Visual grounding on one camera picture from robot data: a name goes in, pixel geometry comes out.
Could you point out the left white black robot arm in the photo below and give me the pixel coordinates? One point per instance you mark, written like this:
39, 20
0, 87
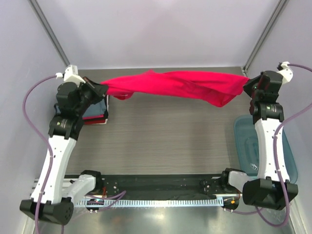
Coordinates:
49, 202

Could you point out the folded grey-blue t shirt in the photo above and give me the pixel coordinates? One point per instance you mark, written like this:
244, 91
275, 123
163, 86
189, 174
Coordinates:
93, 112

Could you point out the left aluminium frame post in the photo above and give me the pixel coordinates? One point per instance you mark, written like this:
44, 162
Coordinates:
49, 31

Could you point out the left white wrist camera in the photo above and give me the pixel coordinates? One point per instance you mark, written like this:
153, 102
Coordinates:
70, 75

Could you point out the aluminium frame post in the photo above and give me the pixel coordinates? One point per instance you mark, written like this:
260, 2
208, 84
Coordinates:
281, 4
49, 31

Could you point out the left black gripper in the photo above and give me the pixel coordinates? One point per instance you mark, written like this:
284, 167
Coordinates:
98, 90

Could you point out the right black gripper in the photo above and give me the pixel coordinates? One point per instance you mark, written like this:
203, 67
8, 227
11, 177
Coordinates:
246, 87

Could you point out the blue plastic bin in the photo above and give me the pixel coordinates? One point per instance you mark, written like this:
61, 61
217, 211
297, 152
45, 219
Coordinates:
248, 150

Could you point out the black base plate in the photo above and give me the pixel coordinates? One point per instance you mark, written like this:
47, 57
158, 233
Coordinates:
166, 187

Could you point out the slotted cable duct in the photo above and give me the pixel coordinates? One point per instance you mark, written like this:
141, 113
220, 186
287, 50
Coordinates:
97, 203

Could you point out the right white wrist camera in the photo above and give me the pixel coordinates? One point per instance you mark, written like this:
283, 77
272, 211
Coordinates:
285, 70

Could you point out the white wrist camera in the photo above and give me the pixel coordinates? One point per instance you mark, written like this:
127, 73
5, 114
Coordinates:
70, 75
285, 70

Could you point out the right aluminium frame post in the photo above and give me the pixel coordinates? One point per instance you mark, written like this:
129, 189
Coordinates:
281, 4

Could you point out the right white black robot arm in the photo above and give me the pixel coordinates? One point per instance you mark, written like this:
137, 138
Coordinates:
272, 188

